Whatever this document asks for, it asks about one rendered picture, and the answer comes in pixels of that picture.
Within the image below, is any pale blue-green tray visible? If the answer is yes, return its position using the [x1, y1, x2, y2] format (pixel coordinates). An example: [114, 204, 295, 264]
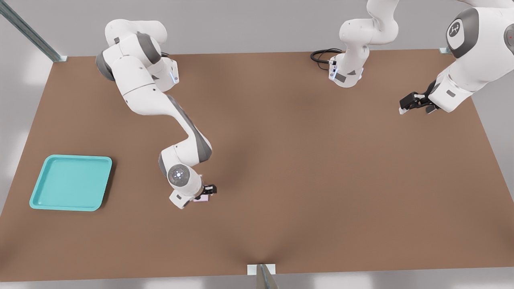
[29, 155, 113, 212]

